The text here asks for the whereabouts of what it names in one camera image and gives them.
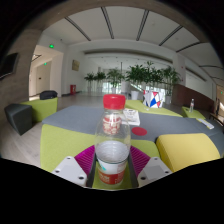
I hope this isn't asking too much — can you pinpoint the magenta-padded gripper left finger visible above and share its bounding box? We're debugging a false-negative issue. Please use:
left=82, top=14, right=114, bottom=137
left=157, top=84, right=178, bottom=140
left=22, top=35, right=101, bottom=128
left=51, top=144, right=98, bottom=188

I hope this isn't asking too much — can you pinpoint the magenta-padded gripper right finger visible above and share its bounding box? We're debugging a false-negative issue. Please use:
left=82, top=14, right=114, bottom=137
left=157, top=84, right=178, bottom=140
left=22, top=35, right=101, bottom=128
left=128, top=145, right=173, bottom=188

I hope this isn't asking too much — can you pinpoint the clear red-capped water bottle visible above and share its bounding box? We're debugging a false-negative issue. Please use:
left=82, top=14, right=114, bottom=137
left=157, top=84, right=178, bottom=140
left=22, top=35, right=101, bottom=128
left=94, top=94, right=132, bottom=186

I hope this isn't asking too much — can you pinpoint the small clear water bottle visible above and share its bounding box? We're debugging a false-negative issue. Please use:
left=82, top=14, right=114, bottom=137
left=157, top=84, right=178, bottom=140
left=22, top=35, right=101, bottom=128
left=188, top=98, right=195, bottom=113

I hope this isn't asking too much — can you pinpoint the flat round red coaster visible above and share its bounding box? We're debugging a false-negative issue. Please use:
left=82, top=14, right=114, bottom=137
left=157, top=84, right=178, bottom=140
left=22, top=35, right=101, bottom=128
left=131, top=126, right=148, bottom=137

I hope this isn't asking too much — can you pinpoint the printed magazine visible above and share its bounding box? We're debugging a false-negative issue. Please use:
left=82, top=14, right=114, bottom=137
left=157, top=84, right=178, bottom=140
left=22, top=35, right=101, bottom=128
left=122, top=108, right=141, bottom=127

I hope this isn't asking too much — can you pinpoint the green seat block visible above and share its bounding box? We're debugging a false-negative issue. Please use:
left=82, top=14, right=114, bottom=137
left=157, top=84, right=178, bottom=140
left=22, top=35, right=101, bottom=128
left=20, top=97, right=58, bottom=123

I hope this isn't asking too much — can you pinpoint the small green block table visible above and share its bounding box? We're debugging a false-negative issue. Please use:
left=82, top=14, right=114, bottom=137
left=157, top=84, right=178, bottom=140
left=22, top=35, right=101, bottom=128
left=181, top=105, right=207, bottom=120

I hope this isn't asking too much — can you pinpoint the white red blue geometric box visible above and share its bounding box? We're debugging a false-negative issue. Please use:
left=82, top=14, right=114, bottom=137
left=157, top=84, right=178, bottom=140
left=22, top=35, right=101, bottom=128
left=142, top=89, right=165, bottom=109

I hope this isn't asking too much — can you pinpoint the white and yellow booklet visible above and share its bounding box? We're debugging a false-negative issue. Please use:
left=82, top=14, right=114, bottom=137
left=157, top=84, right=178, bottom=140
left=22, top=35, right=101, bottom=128
left=196, top=117, right=215, bottom=130

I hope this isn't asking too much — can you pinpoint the dark grey seat block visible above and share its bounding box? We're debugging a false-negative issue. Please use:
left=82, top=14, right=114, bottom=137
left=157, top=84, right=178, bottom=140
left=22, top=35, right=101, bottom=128
left=3, top=103, right=33, bottom=136

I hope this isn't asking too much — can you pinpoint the black bag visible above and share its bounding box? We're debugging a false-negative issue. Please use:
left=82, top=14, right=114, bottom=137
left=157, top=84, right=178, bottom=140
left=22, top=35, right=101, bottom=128
left=39, top=89, right=58, bottom=101

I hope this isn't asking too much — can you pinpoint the row of potted plants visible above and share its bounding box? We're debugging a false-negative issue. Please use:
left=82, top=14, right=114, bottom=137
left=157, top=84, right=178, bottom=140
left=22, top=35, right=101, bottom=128
left=83, top=60, right=183, bottom=101

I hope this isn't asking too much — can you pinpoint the framed wall picture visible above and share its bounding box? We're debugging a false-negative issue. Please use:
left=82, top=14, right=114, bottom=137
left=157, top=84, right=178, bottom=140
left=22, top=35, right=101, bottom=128
left=71, top=59, right=81, bottom=72

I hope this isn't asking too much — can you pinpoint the black wall screen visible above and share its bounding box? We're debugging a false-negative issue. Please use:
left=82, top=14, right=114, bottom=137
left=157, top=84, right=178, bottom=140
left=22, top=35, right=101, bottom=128
left=0, top=52, right=20, bottom=81

